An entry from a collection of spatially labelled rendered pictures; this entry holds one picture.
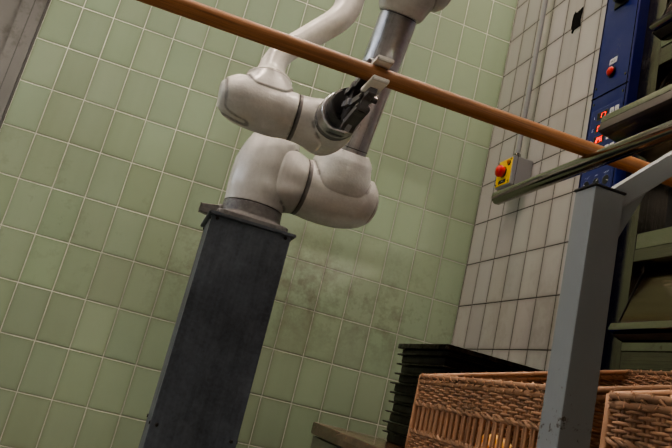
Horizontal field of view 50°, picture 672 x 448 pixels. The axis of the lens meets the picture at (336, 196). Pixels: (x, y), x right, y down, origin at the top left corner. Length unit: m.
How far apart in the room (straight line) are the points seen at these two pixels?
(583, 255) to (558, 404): 0.17
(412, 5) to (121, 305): 1.24
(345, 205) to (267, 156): 0.24
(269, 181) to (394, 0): 0.56
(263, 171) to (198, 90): 0.73
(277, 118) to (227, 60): 1.06
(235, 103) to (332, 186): 0.47
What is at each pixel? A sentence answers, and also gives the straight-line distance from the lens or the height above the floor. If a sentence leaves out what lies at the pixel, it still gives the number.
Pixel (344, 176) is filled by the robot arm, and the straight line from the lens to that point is 1.85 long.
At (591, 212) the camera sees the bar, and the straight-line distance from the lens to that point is 0.88.
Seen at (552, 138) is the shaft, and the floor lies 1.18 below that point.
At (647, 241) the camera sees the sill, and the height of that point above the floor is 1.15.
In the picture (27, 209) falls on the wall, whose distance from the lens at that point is 2.37.
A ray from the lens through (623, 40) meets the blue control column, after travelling 2.15.
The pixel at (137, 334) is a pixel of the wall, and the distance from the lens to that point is 2.32.
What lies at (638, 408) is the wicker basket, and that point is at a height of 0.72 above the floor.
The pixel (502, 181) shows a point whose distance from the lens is 2.37.
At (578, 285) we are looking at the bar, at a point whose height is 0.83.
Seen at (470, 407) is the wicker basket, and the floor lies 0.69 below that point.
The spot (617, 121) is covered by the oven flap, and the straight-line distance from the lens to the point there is 1.78.
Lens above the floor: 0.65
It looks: 15 degrees up
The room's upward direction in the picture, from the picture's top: 14 degrees clockwise
